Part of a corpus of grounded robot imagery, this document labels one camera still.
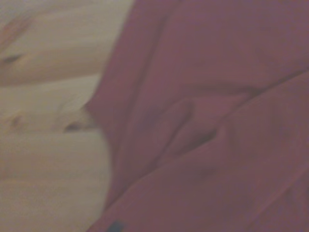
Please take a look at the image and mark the rust red shorts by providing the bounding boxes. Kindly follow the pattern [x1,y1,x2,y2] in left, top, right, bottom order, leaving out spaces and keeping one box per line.
[85,0,309,232]

